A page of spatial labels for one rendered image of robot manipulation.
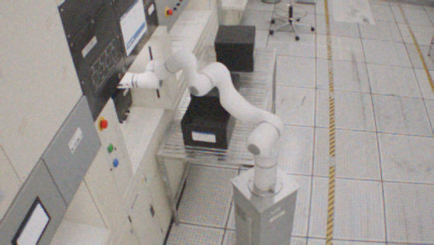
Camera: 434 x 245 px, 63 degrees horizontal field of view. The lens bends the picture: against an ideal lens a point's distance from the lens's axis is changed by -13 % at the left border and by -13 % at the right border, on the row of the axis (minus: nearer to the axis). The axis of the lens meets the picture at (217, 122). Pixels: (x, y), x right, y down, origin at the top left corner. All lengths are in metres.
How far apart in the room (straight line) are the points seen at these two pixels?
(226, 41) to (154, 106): 0.74
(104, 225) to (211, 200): 1.30
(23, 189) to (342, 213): 2.35
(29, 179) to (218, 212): 1.93
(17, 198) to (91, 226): 0.81
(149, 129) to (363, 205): 1.71
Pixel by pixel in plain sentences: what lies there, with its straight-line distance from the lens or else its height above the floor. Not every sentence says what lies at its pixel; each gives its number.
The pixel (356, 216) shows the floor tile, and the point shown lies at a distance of 3.08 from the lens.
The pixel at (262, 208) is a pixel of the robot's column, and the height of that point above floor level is 0.76.
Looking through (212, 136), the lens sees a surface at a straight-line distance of 2.34.
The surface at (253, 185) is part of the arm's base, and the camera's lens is 2.19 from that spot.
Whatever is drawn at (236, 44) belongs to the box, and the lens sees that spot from 2.90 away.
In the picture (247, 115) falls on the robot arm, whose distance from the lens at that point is 1.90.
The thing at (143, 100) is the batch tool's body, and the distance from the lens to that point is 2.59.
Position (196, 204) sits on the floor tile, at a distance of 3.11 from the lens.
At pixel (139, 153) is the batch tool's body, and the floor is 0.87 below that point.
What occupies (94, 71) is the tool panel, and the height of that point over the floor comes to 1.59.
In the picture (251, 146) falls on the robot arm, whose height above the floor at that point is 1.14.
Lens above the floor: 2.45
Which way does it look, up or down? 41 degrees down
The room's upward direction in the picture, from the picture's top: 5 degrees counter-clockwise
